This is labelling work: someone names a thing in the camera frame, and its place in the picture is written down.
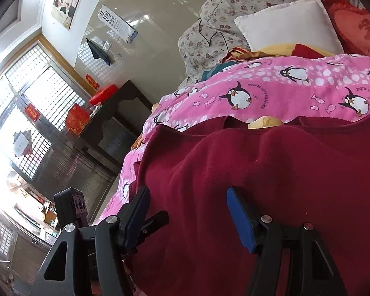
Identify maroon fleece sweater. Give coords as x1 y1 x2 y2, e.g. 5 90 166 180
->
128 115 370 296

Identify yellow cloth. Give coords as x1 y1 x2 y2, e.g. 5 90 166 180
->
255 44 336 60

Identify window with lattice grille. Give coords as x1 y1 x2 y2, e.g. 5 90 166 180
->
0 35 91 181

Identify red paper on wall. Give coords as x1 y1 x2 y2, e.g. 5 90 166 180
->
86 73 100 90

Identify dark wooden side table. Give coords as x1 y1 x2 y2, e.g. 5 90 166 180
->
79 80 154 175

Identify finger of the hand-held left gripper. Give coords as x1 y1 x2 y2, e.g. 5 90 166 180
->
136 210 169 235

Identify black cable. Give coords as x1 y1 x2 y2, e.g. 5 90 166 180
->
197 18 232 54

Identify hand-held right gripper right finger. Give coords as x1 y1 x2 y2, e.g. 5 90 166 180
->
226 186 348 296

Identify wall poster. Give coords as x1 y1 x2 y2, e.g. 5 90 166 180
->
51 0 86 31

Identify white diamond paper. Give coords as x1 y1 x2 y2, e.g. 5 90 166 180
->
13 130 35 157

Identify red gift boxes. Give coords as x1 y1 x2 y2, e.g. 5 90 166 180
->
65 104 91 136

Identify eye chart poster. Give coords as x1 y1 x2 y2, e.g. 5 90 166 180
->
98 4 139 44

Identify dark hanging cloth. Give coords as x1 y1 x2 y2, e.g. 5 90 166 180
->
86 38 111 66

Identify pink penguin printed blanket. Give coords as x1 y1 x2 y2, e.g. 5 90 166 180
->
94 54 370 225

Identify white pillow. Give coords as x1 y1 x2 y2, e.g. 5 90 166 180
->
234 0 346 57

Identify colourful crumpled clothes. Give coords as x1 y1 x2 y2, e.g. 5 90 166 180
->
200 46 266 83

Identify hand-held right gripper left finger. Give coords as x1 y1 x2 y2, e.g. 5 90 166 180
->
29 186 151 296

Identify red heart-shaped pillow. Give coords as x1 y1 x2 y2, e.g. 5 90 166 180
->
322 0 370 61

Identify flat red gift box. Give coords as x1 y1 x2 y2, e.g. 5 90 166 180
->
89 84 118 106

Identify red paper on window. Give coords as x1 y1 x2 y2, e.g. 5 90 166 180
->
25 104 41 123

